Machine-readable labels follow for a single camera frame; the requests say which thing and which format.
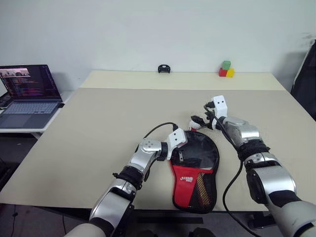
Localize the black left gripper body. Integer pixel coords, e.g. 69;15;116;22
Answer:
171;143;189;164

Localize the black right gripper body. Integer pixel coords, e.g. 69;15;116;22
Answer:
203;100;218;131

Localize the black and red paddle case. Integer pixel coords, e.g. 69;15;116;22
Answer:
168;130;221;214

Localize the large beige table mat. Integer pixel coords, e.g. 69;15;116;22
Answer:
0;87;316;214

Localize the black office chair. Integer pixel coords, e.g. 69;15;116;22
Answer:
290;39;316;122

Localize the white side table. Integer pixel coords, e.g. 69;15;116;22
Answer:
0;90;75;139

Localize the dark blue open laptop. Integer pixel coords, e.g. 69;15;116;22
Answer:
0;64;64;129

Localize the black controller beside laptop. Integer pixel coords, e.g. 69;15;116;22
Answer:
0;94;12;108

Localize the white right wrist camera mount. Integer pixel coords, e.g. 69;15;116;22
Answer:
212;94;228;117

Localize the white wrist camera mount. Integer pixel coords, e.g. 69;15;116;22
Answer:
165;128;189;161
212;94;228;117

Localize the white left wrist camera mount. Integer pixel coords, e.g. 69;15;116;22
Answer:
165;128;189;161

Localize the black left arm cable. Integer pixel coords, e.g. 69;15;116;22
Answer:
142;122;179;139

